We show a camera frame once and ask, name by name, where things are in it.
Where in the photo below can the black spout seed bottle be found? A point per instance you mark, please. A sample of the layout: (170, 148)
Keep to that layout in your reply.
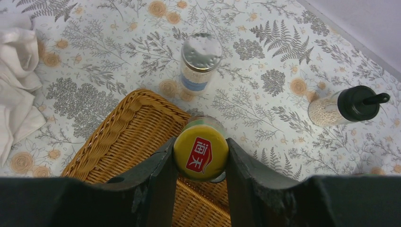
(355, 104)

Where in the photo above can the blue label shaker left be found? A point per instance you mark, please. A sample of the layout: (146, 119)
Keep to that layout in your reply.
(201, 55)

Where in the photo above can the yellow cap sauce bottle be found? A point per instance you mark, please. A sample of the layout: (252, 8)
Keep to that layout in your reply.
(201, 150)

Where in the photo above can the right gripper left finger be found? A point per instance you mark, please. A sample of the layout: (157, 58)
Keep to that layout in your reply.
(143, 196)

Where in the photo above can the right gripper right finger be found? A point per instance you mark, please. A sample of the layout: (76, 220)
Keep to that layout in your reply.
(261, 197)

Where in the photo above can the floral table mat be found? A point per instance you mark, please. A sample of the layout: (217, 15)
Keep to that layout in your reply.
(277, 57)

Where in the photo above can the wicker divided basket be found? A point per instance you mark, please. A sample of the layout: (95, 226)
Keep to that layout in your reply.
(140, 124)

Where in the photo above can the white crumpled cloth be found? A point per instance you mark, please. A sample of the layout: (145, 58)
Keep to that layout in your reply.
(19, 57)

